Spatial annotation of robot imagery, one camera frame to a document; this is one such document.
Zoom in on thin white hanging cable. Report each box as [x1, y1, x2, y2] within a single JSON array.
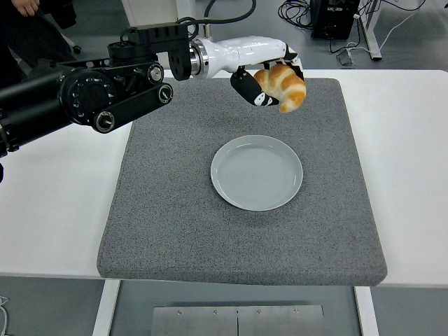
[[0, 295, 10, 336]]

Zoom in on white desk leg frame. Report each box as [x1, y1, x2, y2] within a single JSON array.
[[360, 0, 383, 62]]

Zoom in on black computer case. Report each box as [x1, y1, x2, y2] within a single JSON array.
[[309, 0, 361, 40]]

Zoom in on tangled black floor cables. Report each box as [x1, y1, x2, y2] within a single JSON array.
[[277, 0, 315, 31]]

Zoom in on white table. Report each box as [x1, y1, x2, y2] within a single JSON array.
[[0, 69, 448, 336]]

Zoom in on grey metal plate with screws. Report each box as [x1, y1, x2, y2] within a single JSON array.
[[151, 304, 326, 336]]

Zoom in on white upright post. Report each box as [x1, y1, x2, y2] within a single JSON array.
[[174, 0, 197, 21]]

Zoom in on white cabinet panel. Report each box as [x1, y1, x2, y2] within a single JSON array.
[[120, 0, 180, 32]]

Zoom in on person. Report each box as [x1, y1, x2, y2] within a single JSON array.
[[0, 0, 81, 89]]

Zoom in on person's hand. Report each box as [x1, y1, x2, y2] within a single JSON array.
[[13, 0, 41, 18]]

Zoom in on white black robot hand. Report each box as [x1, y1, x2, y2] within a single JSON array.
[[202, 35, 305, 108]]

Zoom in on grey office chair base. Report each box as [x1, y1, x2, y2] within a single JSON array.
[[57, 30, 82, 55]]

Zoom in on white floor cable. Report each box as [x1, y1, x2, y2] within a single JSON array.
[[344, 0, 427, 57]]

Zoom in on pale grey round plate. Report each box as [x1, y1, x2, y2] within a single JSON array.
[[210, 134, 304, 212]]

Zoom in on grey felt mat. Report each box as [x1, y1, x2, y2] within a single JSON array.
[[95, 77, 388, 287]]

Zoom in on golden croissant bread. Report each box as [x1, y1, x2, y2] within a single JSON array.
[[252, 63, 307, 113]]

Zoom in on grey floor socket box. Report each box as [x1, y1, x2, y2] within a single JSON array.
[[335, 50, 356, 67]]

